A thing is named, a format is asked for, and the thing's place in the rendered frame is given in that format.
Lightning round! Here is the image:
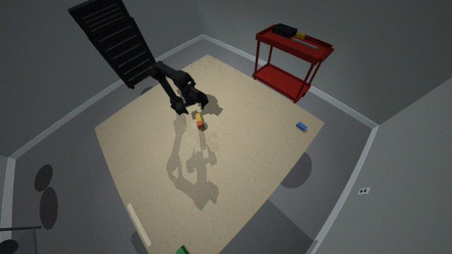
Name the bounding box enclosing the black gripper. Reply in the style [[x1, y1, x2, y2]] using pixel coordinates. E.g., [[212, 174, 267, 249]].
[[175, 95, 208, 114]]

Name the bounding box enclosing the blue rectangular bar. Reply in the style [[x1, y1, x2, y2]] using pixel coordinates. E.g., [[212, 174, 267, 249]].
[[296, 121, 307, 131]]

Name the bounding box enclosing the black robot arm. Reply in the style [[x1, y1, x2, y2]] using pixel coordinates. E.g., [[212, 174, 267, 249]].
[[149, 61, 204, 111]]

